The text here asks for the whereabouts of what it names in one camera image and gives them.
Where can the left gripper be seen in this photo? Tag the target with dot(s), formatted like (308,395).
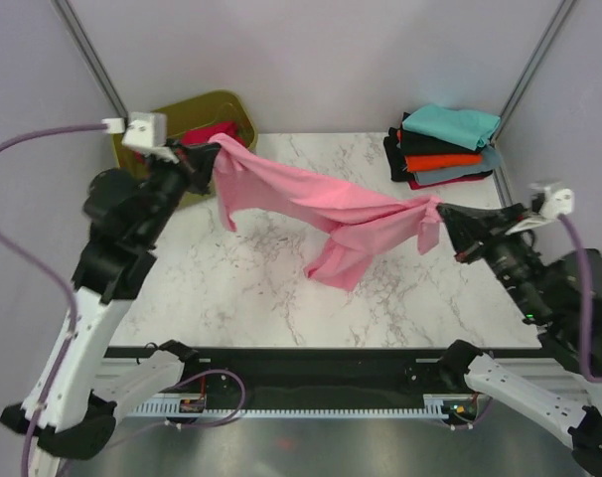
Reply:
(197,167)

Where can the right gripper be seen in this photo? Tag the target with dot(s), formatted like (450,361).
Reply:
(469,240)

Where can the pink t shirt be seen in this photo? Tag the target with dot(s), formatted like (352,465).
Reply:
(361,223)

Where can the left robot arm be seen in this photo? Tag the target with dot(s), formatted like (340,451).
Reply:
(70,417)

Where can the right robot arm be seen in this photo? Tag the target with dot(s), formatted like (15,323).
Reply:
(562,300)

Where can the red t shirt in bin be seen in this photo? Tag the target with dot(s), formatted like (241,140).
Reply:
(192,137)

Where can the crimson folded t shirt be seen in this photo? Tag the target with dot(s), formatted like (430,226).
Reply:
(414,185)

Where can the olive green plastic bin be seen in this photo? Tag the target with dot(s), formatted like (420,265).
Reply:
(194,121)

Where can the grey folded t shirt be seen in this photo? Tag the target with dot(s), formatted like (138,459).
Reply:
(490,160)

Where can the orange folded t shirt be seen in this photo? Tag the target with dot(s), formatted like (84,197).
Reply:
(425,163)

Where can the black bottom folded t shirt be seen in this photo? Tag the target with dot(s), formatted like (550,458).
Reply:
(398,172)

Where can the black folded t shirt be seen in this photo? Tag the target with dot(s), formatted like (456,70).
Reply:
(414,144)
(398,172)

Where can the teal folded t shirt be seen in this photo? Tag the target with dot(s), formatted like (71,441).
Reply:
(468,128)

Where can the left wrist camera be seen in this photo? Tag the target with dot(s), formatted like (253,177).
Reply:
(141,131)

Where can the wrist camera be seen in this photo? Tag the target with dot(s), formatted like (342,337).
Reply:
(550,200)
(141,131)

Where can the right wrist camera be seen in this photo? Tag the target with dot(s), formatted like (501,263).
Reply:
(550,200)

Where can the white slotted cable duct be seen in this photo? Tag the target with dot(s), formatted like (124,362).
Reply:
(428,406)

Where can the left aluminium frame post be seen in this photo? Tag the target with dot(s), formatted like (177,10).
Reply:
(83,43)

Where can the aluminium frame post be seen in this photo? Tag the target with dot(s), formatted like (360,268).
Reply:
(83,43)
(537,57)

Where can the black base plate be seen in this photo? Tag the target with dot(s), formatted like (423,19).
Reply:
(298,376)

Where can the right aluminium frame post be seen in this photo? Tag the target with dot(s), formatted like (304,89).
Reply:
(537,57)

